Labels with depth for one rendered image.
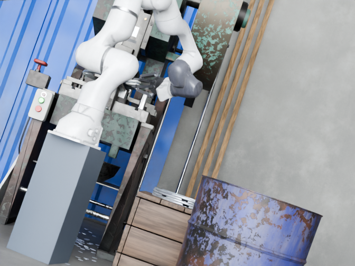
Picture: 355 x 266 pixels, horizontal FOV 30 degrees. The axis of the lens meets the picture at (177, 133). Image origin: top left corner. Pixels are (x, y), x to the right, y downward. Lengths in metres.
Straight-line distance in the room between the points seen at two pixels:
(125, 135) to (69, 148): 0.67
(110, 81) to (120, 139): 0.63
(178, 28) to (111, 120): 0.59
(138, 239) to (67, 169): 0.38
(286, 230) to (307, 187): 2.51
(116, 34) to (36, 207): 0.71
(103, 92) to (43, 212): 0.50
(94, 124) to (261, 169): 2.20
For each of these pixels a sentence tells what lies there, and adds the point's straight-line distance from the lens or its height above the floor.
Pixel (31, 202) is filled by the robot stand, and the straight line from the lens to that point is 2.50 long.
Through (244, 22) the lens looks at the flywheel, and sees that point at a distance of 3.39.
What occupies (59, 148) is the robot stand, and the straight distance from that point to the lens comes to 2.48.
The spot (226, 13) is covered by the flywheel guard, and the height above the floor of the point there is 1.22.
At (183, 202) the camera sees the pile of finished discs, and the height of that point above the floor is 0.36.
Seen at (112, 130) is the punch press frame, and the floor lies 0.56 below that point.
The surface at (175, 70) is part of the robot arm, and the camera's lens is 2.85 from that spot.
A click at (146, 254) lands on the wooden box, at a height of 0.14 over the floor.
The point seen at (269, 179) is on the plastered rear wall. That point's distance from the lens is 4.52.
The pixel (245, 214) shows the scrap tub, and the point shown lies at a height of 0.41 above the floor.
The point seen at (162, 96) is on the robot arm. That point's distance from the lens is 2.94.
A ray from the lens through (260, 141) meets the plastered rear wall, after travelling 4.52.
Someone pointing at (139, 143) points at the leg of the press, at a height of 0.54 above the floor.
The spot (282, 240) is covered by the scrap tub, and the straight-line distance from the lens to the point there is 2.07.
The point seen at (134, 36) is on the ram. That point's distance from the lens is 3.31.
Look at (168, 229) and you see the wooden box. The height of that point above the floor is 0.25.
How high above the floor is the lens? 0.43
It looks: 4 degrees up
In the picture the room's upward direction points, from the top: 19 degrees clockwise
